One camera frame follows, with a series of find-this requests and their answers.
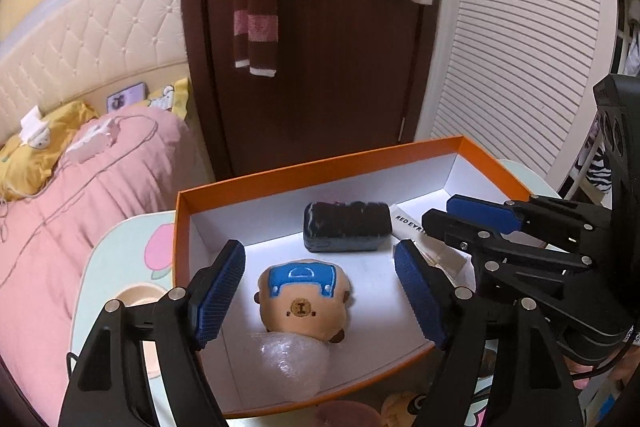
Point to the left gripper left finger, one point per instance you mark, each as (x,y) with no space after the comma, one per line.
(109,384)

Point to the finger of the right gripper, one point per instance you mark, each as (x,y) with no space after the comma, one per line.
(489,215)
(484,245)

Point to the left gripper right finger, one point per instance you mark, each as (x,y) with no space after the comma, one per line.
(531,384)

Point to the white cosmetic tube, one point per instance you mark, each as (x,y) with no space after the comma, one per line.
(456,264)

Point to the cartoon figure keychain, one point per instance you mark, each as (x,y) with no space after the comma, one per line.
(402,408)

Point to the pink plastic capsule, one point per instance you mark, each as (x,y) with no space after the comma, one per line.
(346,414)

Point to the dark red patterned pouch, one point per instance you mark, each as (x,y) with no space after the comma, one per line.
(343,227)

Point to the bubble wrap bundle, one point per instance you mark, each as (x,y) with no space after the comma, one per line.
(295,366)

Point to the capybara plush with blue cap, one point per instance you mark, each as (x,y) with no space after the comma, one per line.
(305,297)

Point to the orange storage box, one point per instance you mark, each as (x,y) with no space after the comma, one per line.
(374,332)

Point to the dark wooden door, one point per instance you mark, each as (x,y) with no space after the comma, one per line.
(351,76)

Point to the pink duvet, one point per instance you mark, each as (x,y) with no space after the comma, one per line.
(48,239)

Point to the yellow pillow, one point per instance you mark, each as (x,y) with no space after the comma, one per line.
(24,170)

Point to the purple phone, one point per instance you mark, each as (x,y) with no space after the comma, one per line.
(131,95)

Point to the cream tufted headboard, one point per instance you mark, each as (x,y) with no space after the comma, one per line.
(88,46)

